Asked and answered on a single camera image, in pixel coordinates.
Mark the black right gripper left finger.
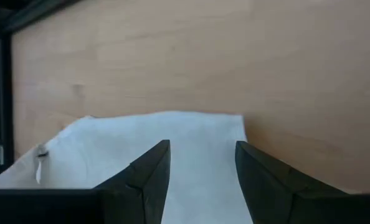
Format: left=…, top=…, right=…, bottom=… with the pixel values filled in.
left=93, top=139, right=172, bottom=224

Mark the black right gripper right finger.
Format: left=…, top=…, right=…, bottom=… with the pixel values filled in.
left=235, top=141, right=349, bottom=224

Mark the white beige plaid towel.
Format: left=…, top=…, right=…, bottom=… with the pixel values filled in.
left=0, top=110, right=255, bottom=224

